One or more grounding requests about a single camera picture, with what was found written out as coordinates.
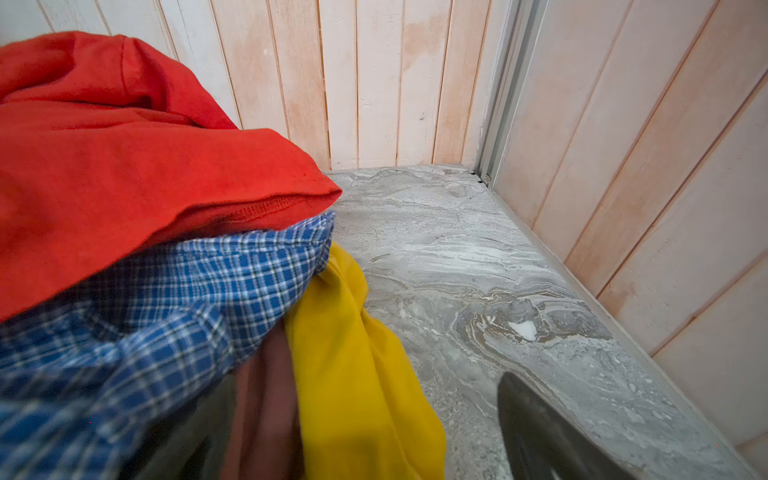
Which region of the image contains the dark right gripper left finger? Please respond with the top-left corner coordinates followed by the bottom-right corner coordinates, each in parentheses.
top-left (119, 374), bottom-right (236, 479)

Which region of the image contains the dusty rose cloth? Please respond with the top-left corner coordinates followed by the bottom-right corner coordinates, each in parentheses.
top-left (220, 323), bottom-right (303, 479)

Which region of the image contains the blue plaid shirt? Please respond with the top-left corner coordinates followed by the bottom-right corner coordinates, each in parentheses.
top-left (1, 212), bottom-right (335, 479)

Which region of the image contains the red cloth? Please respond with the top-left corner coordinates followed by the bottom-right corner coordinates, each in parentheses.
top-left (1, 31), bottom-right (341, 319)

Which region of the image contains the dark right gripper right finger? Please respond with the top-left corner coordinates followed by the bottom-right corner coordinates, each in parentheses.
top-left (497, 372), bottom-right (633, 479)

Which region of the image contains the aluminium frame rail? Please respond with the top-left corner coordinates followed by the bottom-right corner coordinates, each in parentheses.
top-left (475, 0), bottom-right (548, 189)

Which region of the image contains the yellow cloth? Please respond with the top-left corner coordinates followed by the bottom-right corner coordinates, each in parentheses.
top-left (285, 244), bottom-right (447, 479)

